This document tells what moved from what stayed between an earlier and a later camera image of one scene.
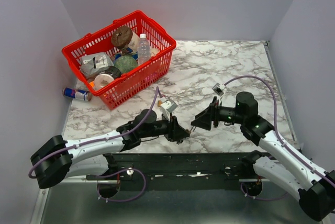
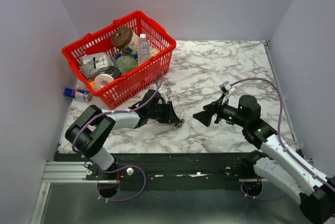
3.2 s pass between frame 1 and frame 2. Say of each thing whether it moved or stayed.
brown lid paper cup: stayed
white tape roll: stayed
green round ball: stayed
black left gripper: moved
